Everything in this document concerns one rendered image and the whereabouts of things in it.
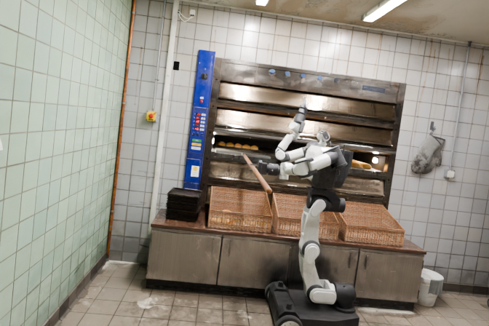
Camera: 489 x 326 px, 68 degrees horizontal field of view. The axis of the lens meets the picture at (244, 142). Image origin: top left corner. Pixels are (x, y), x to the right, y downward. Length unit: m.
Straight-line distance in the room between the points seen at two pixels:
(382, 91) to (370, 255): 1.61
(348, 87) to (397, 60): 0.56
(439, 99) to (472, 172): 0.84
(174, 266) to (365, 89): 2.47
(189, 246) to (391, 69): 2.58
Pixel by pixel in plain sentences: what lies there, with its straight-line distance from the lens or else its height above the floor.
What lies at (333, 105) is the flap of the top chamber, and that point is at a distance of 3.74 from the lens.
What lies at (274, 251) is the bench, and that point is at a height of 0.44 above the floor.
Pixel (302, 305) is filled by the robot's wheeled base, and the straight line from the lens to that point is 3.09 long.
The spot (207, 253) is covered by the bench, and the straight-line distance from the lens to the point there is 3.23.
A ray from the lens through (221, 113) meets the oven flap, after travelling 3.58.
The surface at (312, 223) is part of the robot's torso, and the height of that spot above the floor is 0.83.
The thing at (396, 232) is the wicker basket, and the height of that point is 0.70.
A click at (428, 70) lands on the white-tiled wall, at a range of 4.17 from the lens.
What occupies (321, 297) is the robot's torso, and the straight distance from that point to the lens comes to 3.03.
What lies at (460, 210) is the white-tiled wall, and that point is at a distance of 4.47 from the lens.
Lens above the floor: 1.52
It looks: 3 degrees down
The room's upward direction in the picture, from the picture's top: 7 degrees clockwise
